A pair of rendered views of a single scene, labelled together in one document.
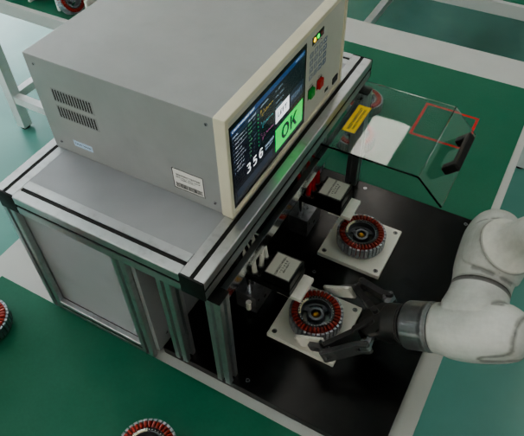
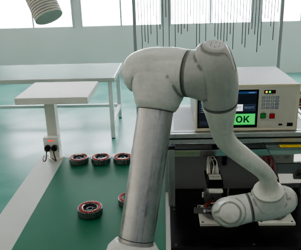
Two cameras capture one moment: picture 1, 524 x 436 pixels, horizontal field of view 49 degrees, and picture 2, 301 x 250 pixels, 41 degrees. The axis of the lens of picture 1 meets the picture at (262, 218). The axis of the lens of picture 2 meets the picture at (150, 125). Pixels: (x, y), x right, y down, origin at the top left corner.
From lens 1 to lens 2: 1.35 m
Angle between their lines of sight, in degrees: 57
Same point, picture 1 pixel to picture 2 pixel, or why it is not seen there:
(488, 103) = not seen: outside the picture
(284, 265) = (215, 176)
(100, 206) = (175, 116)
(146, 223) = (177, 122)
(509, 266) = (256, 192)
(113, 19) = not seen: hidden behind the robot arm
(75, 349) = not seen: hidden behind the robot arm
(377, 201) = not seen: outside the picture
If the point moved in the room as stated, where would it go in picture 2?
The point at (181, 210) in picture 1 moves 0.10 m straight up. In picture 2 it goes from (188, 125) to (188, 103)
